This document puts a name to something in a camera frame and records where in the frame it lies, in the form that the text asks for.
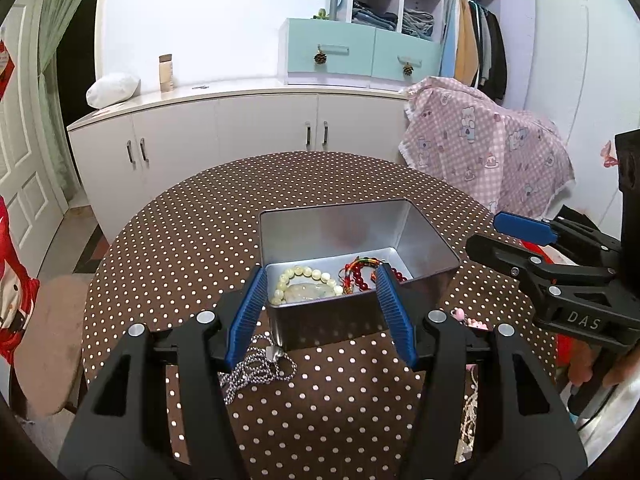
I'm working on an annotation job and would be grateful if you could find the beige jar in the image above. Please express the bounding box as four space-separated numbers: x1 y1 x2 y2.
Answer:
158 54 174 93

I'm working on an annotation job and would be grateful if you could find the red diamond door decoration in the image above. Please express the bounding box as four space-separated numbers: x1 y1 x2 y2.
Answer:
0 40 13 101

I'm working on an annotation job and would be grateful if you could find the silver braided cord necklace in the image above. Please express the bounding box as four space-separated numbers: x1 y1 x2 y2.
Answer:
218 332 298 406

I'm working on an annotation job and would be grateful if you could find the pale jade pendant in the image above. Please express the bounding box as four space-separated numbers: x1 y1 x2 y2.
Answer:
282 282 333 305

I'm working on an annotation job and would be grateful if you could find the red cloth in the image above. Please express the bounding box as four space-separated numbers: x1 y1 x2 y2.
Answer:
520 240 581 386

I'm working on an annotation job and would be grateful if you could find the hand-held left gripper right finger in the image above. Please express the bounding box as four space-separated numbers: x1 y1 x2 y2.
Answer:
375 262 588 480

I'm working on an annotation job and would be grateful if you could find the person's right hand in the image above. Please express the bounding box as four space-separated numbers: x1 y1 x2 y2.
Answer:
565 340 640 391

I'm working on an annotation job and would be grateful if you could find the multicolour knotted cord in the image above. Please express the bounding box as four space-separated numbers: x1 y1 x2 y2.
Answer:
339 256 383 281

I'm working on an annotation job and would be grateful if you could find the white sideboard cabinet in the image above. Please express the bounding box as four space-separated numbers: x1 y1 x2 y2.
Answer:
66 77 416 236

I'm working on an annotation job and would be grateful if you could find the brown cushioned chair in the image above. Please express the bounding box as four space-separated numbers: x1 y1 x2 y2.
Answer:
10 280 91 418

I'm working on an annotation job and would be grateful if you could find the folded jeans stack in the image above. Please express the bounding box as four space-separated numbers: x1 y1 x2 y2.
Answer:
350 2 399 31

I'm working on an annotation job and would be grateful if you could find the white panel door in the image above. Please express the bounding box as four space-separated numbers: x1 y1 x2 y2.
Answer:
0 5 68 281

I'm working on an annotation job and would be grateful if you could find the folded grey clothes stack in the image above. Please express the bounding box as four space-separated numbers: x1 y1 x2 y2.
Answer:
402 6 435 38

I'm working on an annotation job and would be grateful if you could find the pink white bead necklace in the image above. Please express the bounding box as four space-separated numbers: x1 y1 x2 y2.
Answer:
452 390 481 463

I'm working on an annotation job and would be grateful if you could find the grey metal box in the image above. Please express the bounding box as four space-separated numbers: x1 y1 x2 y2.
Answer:
259 199 462 351

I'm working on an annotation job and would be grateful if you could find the teal drawer unit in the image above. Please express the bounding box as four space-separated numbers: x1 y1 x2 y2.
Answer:
277 17 443 92

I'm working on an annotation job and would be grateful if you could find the cream bead bracelet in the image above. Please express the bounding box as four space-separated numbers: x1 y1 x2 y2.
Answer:
272 265 346 306

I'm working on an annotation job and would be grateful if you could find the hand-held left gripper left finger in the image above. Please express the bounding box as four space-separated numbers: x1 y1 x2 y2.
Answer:
57 265 268 480

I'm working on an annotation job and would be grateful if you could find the pink printed blanket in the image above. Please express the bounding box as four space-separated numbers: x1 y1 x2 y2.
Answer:
398 76 576 221

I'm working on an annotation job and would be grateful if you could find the black cloth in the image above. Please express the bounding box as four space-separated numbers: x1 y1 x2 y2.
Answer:
552 204 606 233

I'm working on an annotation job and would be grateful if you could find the row of hanging clothes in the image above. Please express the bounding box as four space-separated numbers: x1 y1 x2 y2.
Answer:
439 0 508 103

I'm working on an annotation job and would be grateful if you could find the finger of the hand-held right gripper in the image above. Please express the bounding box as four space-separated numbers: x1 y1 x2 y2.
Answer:
492 211 623 266
465 234 617 311

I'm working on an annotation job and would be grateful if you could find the green curtain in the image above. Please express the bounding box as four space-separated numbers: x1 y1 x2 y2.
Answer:
37 0 103 196

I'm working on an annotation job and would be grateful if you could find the brown polka-dot tablecloth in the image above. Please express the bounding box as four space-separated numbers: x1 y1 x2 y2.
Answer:
80 151 558 466

